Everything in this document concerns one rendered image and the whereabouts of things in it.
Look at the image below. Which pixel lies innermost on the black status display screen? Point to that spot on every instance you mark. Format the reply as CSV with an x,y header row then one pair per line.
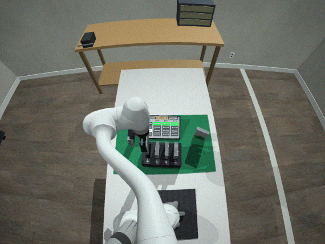
x,y
164,127

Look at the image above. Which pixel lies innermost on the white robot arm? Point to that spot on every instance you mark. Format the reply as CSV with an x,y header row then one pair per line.
x,y
152,222

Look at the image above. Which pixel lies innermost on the green bench mat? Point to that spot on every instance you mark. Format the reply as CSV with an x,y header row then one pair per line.
x,y
197,156

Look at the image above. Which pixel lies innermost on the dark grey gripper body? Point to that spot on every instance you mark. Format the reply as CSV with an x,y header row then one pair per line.
x,y
143,136

